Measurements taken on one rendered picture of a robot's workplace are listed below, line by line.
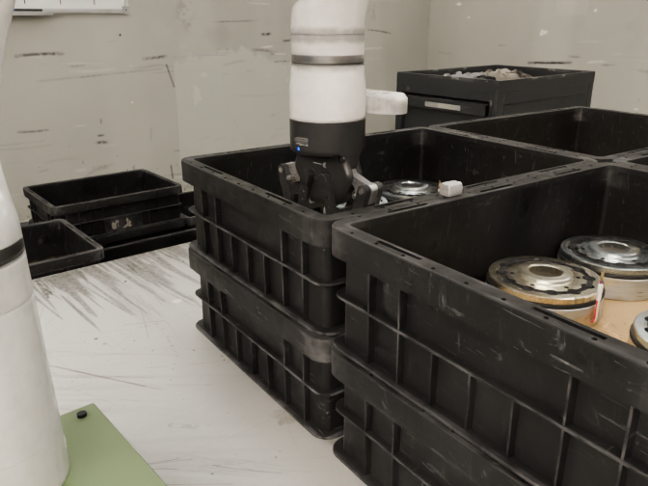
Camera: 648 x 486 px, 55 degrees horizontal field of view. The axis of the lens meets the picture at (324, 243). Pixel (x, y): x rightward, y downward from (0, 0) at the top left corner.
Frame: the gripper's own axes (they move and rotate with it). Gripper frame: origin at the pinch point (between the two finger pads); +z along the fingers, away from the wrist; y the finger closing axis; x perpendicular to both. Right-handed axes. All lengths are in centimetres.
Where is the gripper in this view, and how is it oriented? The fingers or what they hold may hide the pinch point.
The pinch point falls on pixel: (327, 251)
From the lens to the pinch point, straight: 65.7
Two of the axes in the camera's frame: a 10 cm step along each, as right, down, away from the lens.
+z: 0.0, 9.4, 3.4
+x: 7.4, -2.3, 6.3
